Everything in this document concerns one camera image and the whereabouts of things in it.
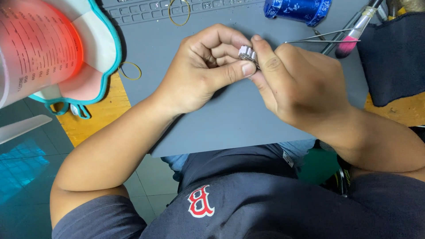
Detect dark navy cloth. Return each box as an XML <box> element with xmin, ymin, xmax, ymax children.
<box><xmin>357</xmin><ymin>12</ymin><xmax>425</xmax><ymax>107</ymax></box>

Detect person's left hand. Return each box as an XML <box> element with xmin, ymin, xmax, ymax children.
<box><xmin>155</xmin><ymin>23</ymin><xmax>257</xmax><ymax>115</ymax></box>

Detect silver tweezers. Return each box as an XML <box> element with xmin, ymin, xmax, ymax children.
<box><xmin>285</xmin><ymin>28</ymin><xmax>361</xmax><ymax>44</ymax></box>

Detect person's navy shirt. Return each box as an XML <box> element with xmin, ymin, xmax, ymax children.
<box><xmin>51</xmin><ymin>143</ymin><xmax>425</xmax><ymax>239</ymax></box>

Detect small silver and white part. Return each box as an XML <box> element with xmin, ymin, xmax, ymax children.
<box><xmin>238</xmin><ymin>45</ymin><xmax>260</xmax><ymax>69</ymax></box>

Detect white cloth with teal edge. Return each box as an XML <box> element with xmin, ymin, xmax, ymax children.
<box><xmin>28</xmin><ymin>0</ymin><xmax>123</xmax><ymax>119</ymax></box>

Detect grey keyboard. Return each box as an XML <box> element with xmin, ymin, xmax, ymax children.
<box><xmin>102</xmin><ymin>0</ymin><xmax>266</xmax><ymax>26</ymax></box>

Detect dark grey pen tool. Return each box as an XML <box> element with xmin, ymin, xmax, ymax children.
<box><xmin>320</xmin><ymin>0</ymin><xmax>382</xmax><ymax>56</ymax></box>

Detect grey work mat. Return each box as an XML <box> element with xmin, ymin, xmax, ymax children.
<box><xmin>100</xmin><ymin>0</ymin><xmax>387</xmax><ymax>158</ymax></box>

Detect clear plastic measuring jug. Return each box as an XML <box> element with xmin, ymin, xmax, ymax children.
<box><xmin>0</xmin><ymin>0</ymin><xmax>84</xmax><ymax>110</ymax></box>

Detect pink-tipped brush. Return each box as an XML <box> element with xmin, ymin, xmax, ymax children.
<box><xmin>335</xmin><ymin>0</ymin><xmax>384</xmax><ymax>59</ymax></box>

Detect blue ribbon roll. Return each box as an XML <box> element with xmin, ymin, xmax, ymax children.
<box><xmin>264</xmin><ymin>0</ymin><xmax>332</xmax><ymax>27</ymax></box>

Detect person's blue jeans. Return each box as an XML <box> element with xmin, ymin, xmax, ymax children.
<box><xmin>161</xmin><ymin>139</ymin><xmax>317</xmax><ymax>182</ymax></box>

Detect white plastic strip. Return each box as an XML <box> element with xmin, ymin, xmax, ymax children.
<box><xmin>0</xmin><ymin>114</ymin><xmax>53</xmax><ymax>145</ymax></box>

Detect person's right hand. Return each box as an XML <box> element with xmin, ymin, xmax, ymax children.
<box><xmin>249</xmin><ymin>35</ymin><xmax>353</xmax><ymax>134</ymax></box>

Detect yellow rubber band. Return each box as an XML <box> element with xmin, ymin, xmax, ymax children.
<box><xmin>168</xmin><ymin>0</ymin><xmax>191</xmax><ymax>27</ymax></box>
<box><xmin>118</xmin><ymin>61</ymin><xmax>142</xmax><ymax>81</ymax></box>

